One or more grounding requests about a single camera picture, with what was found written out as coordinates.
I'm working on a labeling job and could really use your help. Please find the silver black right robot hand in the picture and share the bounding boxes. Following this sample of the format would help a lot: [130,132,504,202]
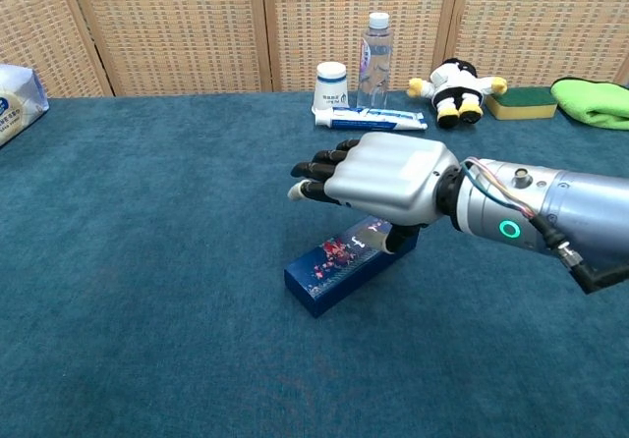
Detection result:
[287,132,463,255]

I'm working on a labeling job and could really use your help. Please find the blue folding glasses case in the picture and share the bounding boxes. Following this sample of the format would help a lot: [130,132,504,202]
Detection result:
[283,214,422,319]

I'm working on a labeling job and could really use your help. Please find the white blue toothpaste tube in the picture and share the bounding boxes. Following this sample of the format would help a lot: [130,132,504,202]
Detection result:
[314,105,429,133]

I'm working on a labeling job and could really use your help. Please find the black white plush toy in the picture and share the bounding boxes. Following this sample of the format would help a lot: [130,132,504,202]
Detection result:
[406,57,509,131]

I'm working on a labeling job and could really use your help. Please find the white upturned paper cup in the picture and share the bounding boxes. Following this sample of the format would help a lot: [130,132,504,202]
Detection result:
[311,61,349,115]

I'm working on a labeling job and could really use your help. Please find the clear plastic water bottle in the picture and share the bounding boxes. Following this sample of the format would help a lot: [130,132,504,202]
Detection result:
[356,12,395,110]

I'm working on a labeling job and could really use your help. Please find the yellow green scrub sponge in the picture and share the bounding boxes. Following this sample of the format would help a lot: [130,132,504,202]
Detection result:
[485,86,559,121]

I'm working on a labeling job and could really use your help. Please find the folded lime green cloth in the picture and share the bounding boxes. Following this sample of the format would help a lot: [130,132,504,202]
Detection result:
[549,77,629,132]

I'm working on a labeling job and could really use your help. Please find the woven bamboo folding screen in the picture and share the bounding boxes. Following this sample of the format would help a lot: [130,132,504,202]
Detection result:
[0,0,629,99]

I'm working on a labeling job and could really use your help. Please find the teal table carpet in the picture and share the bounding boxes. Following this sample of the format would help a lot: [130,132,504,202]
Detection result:
[0,83,629,438]

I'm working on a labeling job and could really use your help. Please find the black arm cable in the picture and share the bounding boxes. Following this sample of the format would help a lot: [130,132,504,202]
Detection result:
[533,211,629,295]

